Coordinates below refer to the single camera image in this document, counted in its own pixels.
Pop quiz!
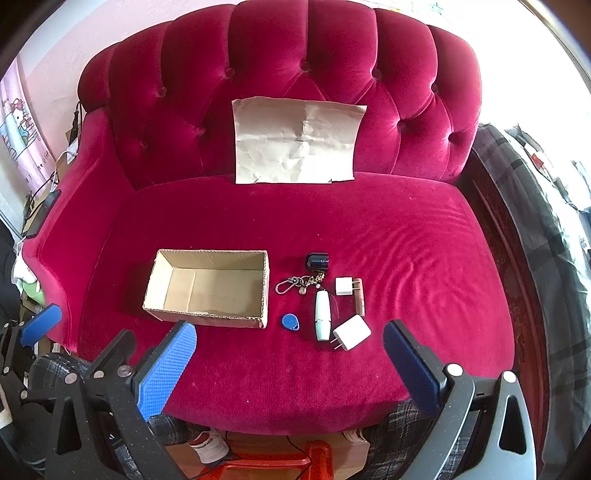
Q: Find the red velvet tufted sofa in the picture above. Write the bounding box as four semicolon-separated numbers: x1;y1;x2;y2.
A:
21;0;518;437

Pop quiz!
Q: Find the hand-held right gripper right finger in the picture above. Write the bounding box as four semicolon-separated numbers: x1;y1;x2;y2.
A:
382;319;537;480

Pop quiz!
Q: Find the red plastic stool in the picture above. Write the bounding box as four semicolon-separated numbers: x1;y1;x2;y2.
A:
208;440;338;480

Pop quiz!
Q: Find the large white charger plug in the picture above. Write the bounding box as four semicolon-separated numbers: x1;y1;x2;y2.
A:
329;315;372;352

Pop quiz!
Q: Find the cartoon print curtain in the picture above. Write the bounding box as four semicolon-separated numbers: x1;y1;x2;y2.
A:
0;60;54;185

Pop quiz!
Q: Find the green white cloth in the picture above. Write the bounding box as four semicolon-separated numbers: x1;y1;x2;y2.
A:
11;258;47;306

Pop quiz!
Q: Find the white sneaker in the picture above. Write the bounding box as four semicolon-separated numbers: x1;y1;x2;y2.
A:
187;427;232;464

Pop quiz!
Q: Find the dark wooden bed frame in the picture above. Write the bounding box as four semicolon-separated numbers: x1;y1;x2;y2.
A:
455;148;555;444

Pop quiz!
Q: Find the grey plaid blanket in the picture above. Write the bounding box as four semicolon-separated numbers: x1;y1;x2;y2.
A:
471;122;591;462

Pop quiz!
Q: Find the cardboard box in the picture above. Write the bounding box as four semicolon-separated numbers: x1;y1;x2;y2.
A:
142;249;270;329

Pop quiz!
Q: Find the white tube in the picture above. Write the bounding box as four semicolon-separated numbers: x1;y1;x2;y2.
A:
314;290;330;343

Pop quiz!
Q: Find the crumpled brown paper sheet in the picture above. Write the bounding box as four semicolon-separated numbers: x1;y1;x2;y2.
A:
231;97;369;185

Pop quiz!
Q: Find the person's right leg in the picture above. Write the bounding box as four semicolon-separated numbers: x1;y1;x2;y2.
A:
365;401;444;480

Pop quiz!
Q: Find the black plug adapter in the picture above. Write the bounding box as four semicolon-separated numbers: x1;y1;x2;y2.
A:
69;102;86;139

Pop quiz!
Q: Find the dark cloth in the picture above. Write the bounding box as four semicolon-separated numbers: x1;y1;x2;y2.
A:
0;222;24;324

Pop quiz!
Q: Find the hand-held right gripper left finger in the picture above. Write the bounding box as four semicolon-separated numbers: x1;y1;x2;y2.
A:
44;320;198;480

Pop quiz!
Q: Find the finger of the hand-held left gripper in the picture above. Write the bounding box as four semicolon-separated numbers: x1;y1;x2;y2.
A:
85;329;137;384
0;303;63;365

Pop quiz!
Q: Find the small white charger plug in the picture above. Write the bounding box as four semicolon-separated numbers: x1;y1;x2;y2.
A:
335;276;362;298

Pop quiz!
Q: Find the metal keychain with brass charm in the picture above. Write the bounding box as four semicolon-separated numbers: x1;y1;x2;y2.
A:
276;272;340;320

